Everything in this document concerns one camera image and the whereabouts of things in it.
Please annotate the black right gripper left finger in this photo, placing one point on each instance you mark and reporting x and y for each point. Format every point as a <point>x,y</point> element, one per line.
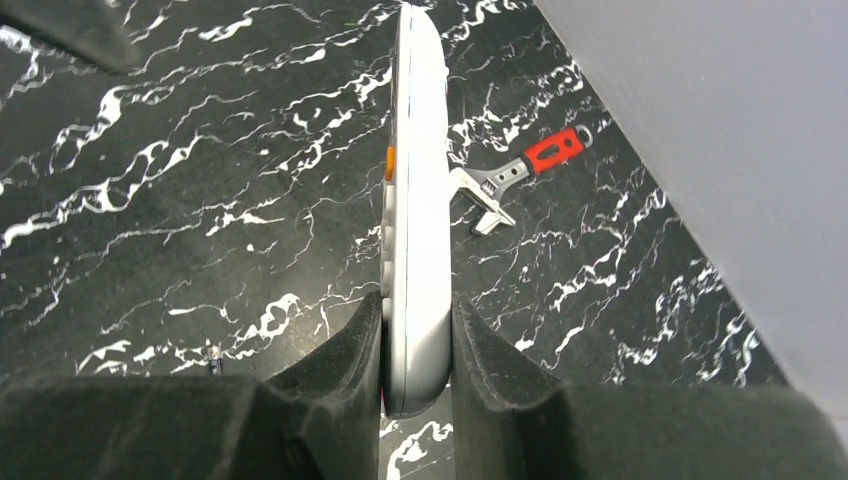
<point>317,419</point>

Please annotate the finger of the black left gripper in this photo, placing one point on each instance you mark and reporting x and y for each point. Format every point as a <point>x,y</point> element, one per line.
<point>88,29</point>

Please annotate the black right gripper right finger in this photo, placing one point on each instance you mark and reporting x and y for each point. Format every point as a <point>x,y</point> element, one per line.
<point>515,420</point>

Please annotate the white air conditioner remote control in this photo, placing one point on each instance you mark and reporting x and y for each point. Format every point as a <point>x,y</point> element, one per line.
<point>415,276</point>

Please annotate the black battery lying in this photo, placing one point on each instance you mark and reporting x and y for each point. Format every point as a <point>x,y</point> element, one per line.
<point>214,360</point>

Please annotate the red handled adjustable wrench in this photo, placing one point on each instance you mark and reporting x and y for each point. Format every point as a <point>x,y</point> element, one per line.
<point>487,187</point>

